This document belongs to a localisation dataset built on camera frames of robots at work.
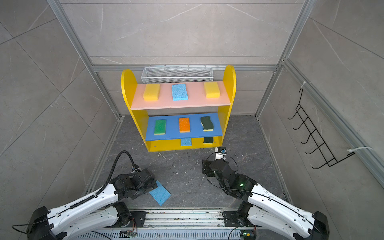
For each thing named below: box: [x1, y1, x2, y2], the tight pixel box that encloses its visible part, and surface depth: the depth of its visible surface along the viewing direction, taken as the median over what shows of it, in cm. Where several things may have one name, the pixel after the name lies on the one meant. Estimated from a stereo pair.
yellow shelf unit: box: [121, 65, 237, 153], surface depth 81 cm
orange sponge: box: [179, 117, 191, 133], surface depth 95 cm
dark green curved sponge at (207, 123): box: [200, 116, 214, 132], surface depth 97 cm
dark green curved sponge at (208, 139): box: [203, 136, 214, 144], surface depth 103 cm
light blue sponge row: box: [181, 138, 192, 147], surface depth 103 cm
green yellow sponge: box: [154, 119, 167, 135], surface depth 95 cm
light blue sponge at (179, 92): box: [171, 84, 189, 101], surface depth 75 cm
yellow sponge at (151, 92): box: [143, 83, 161, 101], surface depth 74 cm
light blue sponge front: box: [149, 180, 171, 206], surface depth 81 cm
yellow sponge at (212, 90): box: [204, 82, 221, 99], surface depth 75 cm
